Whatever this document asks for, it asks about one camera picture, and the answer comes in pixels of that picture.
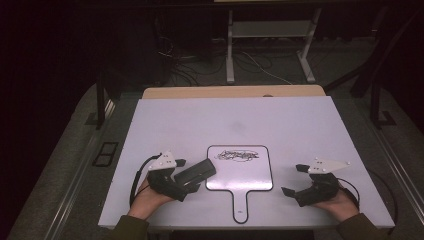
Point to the white table board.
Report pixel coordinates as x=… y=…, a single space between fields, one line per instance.
x=283 y=126

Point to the black metal stand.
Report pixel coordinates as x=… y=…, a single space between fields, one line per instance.
x=376 y=106
x=100 y=100

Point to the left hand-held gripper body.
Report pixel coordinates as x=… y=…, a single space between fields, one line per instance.
x=165 y=182

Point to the person's left hand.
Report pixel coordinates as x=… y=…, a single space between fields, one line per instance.
x=146 y=200

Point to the wooden table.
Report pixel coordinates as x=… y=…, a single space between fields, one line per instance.
x=233 y=91

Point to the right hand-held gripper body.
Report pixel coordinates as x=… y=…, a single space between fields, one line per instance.
x=320 y=191

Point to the black whiteboard eraser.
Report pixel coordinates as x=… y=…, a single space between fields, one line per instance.
x=196 y=172

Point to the person's right hand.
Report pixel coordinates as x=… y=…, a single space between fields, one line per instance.
x=341 y=205

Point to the white metal stand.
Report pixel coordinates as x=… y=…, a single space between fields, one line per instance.
x=270 y=29

